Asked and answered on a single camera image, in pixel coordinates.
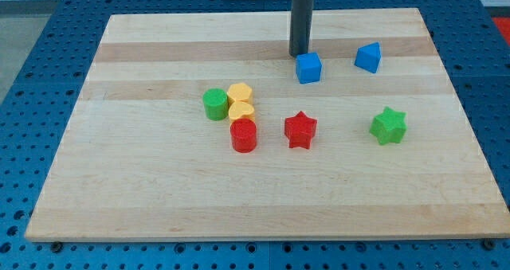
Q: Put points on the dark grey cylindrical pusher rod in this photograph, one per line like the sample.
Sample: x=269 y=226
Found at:
x=300 y=26

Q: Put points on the blue cube block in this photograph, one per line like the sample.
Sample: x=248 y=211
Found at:
x=308 y=68

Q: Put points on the blue triangular prism block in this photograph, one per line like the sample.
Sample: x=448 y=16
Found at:
x=368 y=57

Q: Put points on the yellow pentagon block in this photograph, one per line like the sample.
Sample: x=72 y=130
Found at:
x=240 y=92

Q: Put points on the yellow heart block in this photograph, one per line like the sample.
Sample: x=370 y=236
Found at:
x=241 y=110

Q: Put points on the red star block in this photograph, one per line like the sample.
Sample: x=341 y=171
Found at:
x=300 y=130

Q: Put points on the green cylinder block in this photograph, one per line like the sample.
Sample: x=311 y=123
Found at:
x=215 y=102

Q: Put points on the red cylinder block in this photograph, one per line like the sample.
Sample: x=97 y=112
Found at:
x=243 y=135

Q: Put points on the green star block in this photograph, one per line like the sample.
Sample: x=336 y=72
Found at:
x=389 y=126

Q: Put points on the light wooden board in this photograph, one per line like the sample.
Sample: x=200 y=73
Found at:
x=139 y=160

